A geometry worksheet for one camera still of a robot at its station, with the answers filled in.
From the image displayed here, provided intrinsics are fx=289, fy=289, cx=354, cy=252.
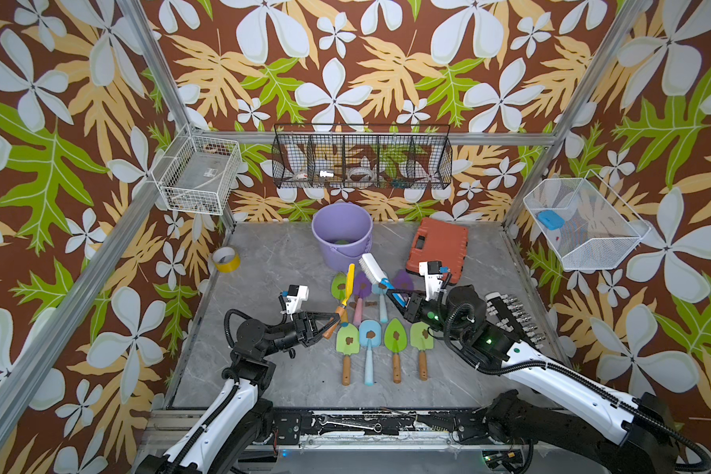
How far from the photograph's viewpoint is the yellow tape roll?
3.56 feet

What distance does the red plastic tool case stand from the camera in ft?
3.47

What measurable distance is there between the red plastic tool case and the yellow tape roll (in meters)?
0.64
